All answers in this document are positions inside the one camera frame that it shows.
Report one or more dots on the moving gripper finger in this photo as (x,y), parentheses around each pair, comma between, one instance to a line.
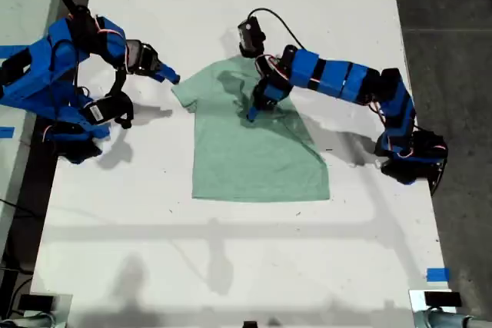
(164,78)
(251,113)

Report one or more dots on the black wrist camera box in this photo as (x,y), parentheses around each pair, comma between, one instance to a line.
(104,109)
(250,36)

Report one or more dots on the grey tube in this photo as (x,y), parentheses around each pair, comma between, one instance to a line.
(442,322)
(34,322)

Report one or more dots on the black camera stalk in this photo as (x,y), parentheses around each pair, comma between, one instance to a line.
(258,65)
(120,82)

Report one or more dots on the blue tape patch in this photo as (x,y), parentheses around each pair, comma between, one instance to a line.
(438,275)

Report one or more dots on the small black object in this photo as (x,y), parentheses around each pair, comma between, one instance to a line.
(250,325)

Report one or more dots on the short blue tape strip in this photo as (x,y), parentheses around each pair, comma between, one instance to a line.
(5,133)

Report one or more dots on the pale green T-shirt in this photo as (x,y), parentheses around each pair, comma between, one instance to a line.
(250,166)

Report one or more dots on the long blue tape strip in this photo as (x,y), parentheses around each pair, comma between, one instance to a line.
(9,50)

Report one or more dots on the small black box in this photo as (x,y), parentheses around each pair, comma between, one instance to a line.
(36,302)
(442,299)

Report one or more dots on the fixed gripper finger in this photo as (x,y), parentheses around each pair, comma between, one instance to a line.
(257,113)
(168,70)

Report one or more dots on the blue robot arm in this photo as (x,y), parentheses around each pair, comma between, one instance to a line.
(34,74)
(334,74)

